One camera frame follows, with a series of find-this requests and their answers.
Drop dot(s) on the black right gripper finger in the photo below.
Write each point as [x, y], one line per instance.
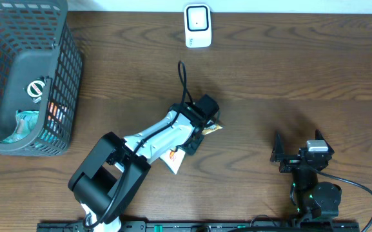
[320, 142]
[278, 147]

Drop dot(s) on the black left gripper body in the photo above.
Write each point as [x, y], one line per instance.
[193, 146]

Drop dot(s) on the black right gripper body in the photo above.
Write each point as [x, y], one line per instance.
[291, 162]

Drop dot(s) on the yellow white snack bag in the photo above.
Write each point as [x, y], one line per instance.
[174, 158]

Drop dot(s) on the orange tissue pack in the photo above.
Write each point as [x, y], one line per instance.
[57, 114]

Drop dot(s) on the mint green snack pouch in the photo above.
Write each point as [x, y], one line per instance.
[26, 122]

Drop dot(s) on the green tissue pack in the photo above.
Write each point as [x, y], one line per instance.
[50, 136]

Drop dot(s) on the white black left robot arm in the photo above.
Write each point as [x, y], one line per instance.
[112, 173]

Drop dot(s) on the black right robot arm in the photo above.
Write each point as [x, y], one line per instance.
[315, 200]

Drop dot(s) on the white barcode scanner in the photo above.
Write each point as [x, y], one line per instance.
[197, 25]

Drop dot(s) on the round green white item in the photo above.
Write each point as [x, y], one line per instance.
[35, 90]

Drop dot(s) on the dark grey plastic basket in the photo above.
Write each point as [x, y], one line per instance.
[36, 43]

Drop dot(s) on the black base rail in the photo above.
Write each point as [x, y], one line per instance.
[141, 226]

